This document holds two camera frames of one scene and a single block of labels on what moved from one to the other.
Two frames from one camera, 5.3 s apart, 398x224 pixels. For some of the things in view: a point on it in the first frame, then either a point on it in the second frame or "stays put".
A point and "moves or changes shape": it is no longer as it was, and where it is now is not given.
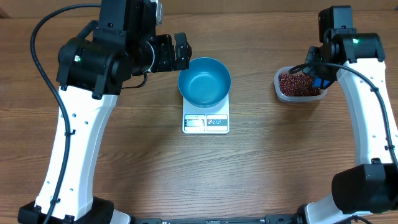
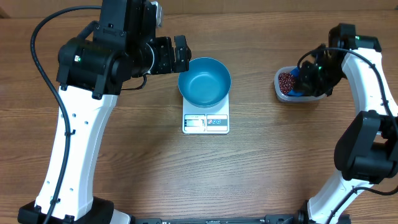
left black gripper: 182,53 stays put
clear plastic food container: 285,70 stays put
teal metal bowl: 206,83 stays put
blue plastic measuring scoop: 317,82 moves or changes shape
